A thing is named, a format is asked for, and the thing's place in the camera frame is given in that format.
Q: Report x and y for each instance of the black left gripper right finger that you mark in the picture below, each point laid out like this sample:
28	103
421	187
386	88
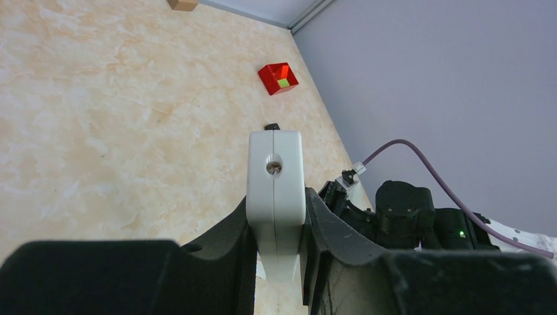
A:
342	272

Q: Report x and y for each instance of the black remote control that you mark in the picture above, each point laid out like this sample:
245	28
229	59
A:
272	127

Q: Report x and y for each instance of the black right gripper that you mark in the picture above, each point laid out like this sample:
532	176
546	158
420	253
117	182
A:
336	199

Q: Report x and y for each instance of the red plastic bin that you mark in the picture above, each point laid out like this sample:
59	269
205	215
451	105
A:
277	78

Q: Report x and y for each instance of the white remote control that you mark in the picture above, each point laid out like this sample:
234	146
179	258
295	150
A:
275	200

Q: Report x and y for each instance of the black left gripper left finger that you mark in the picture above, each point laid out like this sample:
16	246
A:
213	274

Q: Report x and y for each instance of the small wooden block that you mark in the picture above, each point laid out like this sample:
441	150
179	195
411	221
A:
183	5

